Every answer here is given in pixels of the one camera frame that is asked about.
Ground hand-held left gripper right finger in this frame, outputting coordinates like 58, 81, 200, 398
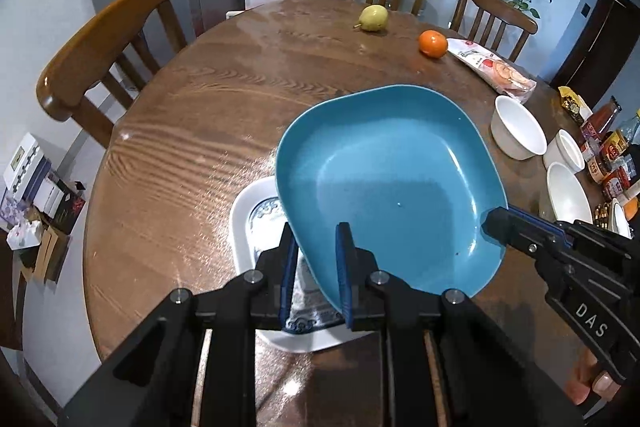
334, 222, 586, 427

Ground dark wooden door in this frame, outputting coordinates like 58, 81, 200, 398
550, 0, 635, 96

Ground white patterned box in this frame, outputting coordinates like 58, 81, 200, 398
2, 133, 53, 196

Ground wooden bead trivet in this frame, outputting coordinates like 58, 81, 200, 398
595, 202, 615, 230

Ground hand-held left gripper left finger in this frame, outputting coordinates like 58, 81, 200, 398
57, 222, 301, 427

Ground white plate with blue pattern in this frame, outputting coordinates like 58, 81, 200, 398
229, 176, 353, 354

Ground small white bowl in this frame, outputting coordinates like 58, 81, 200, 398
542, 129, 586, 172

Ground green pear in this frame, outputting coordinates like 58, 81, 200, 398
352, 4, 390, 32

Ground black and red box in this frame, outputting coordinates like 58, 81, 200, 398
50, 181, 87, 235

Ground pale purple packet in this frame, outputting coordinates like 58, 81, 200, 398
0, 199, 43, 250

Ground red jar with red lid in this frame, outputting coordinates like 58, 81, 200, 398
602, 167, 632, 200

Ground red sauce bottle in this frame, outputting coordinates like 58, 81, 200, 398
582, 96, 622, 142

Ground yellow snack packet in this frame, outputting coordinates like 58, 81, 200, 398
557, 86, 593, 125

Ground white snack bag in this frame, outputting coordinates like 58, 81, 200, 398
445, 38, 537, 104

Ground person's right hand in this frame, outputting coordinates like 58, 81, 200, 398
565, 349, 623, 407

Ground cardboard boxes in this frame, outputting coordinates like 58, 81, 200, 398
20, 227, 71, 284

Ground white plate with dark rim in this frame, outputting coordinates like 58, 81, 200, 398
609, 198, 633, 239

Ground oil bottle with yellow cap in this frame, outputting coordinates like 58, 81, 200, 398
600, 109, 640, 160

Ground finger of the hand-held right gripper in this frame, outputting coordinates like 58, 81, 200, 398
507, 206, 633, 244
481, 206, 561, 265

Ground brown jar with dark lid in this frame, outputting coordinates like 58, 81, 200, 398
586, 154, 618, 184

